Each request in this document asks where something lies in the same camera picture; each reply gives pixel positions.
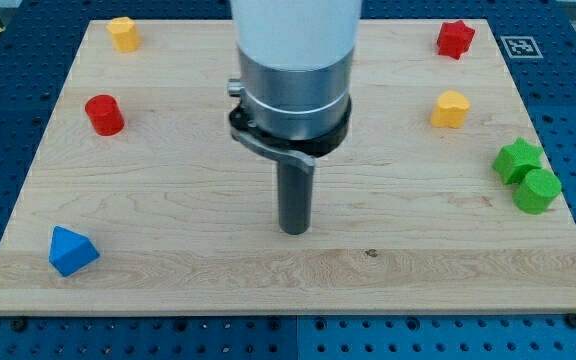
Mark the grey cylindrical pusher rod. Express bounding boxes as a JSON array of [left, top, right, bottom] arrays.
[[277, 162, 314, 235]]

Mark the red cylinder block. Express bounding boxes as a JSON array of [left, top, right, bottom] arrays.
[[84, 94, 125, 136]]

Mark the black tool mount with clamp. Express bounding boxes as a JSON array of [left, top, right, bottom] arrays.
[[228, 100, 352, 174]]

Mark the green cylinder block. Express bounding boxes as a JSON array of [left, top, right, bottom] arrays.
[[513, 169, 562, 215]]

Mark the blue triangular prism block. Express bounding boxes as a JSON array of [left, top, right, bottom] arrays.
[[48, 226, 100, 277]]

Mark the yellow hexagon block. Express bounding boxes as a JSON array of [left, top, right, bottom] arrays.
[[106, 17, 141, 53]]

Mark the light wooden board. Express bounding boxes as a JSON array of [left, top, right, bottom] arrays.
[[0, 19, 576, 316]]

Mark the yellow heart block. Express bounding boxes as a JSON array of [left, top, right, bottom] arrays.
[[430, 90, 471, 128]]

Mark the white fiducial marker tag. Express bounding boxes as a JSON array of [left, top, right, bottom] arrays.
[[500, 35, 543, 59]]

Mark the red star block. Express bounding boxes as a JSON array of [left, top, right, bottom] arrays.
[[436, 20, 476, 60]]

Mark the green star block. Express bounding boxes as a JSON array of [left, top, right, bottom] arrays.
[[492, 137, 544, 185]]

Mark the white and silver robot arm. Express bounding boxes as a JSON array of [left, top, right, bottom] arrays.
[[227, 0, 362, 235]]

